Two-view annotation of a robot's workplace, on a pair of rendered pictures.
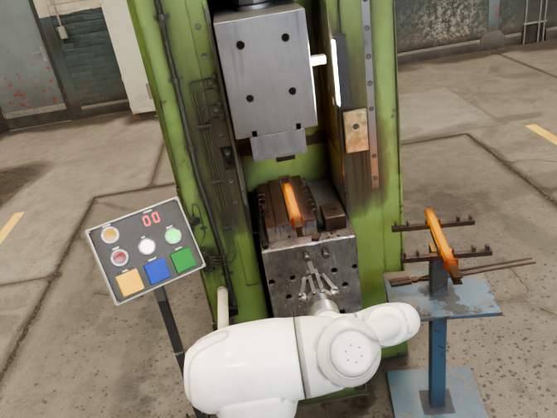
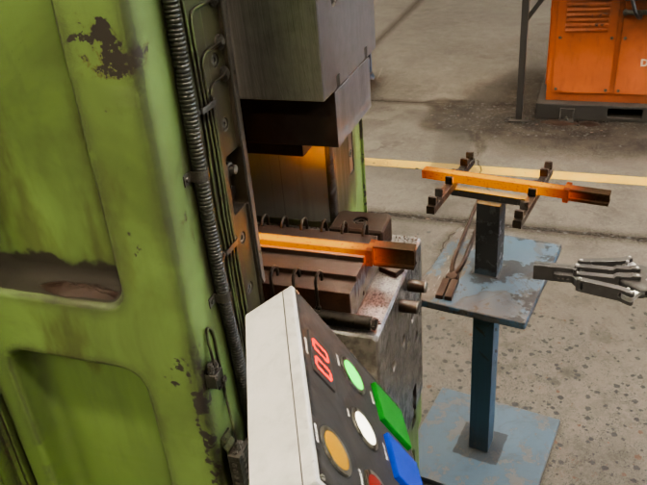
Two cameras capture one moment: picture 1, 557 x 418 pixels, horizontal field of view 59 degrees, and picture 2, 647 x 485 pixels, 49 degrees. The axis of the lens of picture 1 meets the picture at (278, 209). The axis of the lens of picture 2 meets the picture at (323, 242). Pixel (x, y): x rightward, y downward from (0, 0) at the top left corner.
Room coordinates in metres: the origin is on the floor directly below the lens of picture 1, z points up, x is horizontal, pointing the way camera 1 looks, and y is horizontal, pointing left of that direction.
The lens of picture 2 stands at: (1.30, 1.08, 1.73)
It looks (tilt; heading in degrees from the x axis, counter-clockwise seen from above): 30 degrees down; 293
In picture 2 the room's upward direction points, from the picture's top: 5 degrees counter-clockwise
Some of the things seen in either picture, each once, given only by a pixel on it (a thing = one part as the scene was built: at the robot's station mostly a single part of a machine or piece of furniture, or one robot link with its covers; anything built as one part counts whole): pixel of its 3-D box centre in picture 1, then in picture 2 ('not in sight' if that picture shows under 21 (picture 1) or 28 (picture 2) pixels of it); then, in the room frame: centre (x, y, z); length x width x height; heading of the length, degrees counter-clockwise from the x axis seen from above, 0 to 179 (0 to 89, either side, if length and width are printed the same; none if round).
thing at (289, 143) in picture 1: (273, 127); (244, 95); (1.91, -0.03, 1.32); 0.42 x 0.20 x 0.10; 2
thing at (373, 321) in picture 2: (261, 222); (275, 310); (1.84, 0.08, 0.93); 0.40 x 0.03 x 0.03; 2
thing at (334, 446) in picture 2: (109, 235); (335, 450); (1.52, 0.59, 1.16); 0.05 x 0.03 x 0.04; 92
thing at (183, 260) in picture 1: (183, 260); (388, 417); (1.53, 0.37, 1.01); 0.07 x 0.05 x 0.07; 117
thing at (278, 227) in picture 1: (285, 205); (267, 264); (1.91, -0.03, 0.96); 0.42 x 0.20 x 0.09; 2
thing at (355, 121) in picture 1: (355, 130); not in sight; (1.84, -0.35, 1.27); 0.09 x 0.02 x 0.17; 92
